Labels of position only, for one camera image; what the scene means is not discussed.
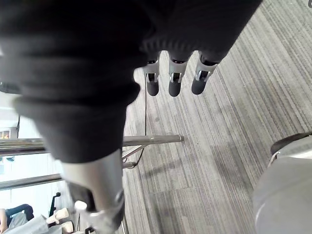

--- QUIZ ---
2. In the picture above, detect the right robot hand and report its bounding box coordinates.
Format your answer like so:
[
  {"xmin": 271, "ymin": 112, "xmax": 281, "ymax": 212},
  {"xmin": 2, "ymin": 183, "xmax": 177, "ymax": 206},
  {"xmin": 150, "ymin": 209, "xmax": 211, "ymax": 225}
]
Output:
[{"xmin": 0, "ymin": 0, "xmax": 263, "ymax": 234}]

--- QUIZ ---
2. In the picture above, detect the grey plastic bag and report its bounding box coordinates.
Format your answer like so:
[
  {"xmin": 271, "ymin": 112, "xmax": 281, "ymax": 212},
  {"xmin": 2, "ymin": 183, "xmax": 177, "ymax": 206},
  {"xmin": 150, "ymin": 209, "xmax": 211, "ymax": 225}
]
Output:
[{"xmin": 9, "ymin": 214, "xmax": 51, "ymax": 234}]

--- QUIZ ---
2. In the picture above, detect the person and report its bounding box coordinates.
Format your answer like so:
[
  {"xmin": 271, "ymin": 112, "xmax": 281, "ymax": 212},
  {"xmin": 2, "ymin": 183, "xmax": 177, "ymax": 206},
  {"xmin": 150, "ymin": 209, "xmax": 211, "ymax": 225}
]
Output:
[{"xmin": 0, "ymin": 208, "xmax": 8, "ymax": 233}]

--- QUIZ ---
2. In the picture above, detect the silver robot leg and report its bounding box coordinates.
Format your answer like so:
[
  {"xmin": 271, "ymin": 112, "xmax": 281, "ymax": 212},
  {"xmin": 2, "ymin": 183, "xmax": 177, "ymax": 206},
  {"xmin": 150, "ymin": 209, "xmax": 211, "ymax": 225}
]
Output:
[{"xmin": 252, "ymin": 136, "xmax": 312, "ymax": 234}]

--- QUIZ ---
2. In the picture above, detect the chrome rack tube frame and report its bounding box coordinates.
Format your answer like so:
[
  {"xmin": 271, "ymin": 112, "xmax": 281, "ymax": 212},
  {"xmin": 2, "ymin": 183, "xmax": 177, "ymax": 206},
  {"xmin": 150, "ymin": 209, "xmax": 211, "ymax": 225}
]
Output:
[{"xmin": 0, "ymin": 134, "xmax": 185, "ymax": 169}]

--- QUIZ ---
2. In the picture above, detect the chrome rail bar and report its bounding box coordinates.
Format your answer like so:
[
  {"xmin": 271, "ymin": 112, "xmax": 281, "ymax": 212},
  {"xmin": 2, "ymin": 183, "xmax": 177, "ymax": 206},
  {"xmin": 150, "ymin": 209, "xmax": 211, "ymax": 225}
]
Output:
[{"xmin": 0, "ymin": 173, "xmax": 64, "ymax": 191}]

